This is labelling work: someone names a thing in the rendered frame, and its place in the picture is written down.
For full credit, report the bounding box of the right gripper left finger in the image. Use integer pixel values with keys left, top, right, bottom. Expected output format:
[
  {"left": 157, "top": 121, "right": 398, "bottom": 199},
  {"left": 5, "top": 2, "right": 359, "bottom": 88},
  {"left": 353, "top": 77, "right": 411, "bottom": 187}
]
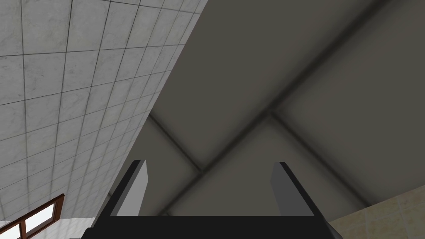
[{"left": 105, "top": 159, "right": 148, "bottom": 217}]

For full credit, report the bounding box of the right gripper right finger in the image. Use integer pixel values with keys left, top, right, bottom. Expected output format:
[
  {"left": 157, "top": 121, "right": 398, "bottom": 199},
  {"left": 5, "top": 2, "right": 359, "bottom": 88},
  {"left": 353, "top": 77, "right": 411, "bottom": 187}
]
[{"left": 270, "top": 161, "right": 316, "bottom": 217}]

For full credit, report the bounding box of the brown framed window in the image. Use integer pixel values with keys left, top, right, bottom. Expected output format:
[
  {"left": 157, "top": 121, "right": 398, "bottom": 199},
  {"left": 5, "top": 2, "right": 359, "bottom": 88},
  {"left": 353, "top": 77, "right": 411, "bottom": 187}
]
[{"left": 0, "top": 193, "right": 65, "bottom": 239}]

